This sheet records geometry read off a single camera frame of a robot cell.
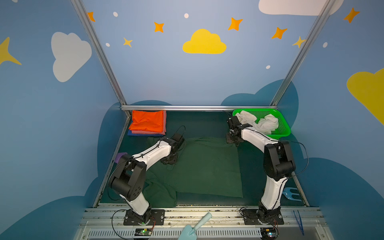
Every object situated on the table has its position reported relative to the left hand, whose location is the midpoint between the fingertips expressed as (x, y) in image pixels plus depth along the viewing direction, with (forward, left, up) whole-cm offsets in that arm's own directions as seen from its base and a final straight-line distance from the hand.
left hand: (170, 160), depth 89 cm
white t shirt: (+32, -70, -2) cm, 77 cm away
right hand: (+17, -41, +2) cm, 44 cm away
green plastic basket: (+25, -79, +2) cm, 83 cm away
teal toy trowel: (-36, -12, -3) cm, 38 cm away
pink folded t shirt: (+24, +7, -2) cm, 25 cm away
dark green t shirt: (-1, -21, -5) cm, 21 cm away
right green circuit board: (-35, -52, -5) cm, 63 cm away
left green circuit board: (-35, +10, -6) cm, 37 cm away
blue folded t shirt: (+22, +31, -2) cm, 38 cm away
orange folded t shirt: (+31, +20, +2) cm, 37 cm away
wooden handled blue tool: (-17, -67, -3) cm, 69 cm away
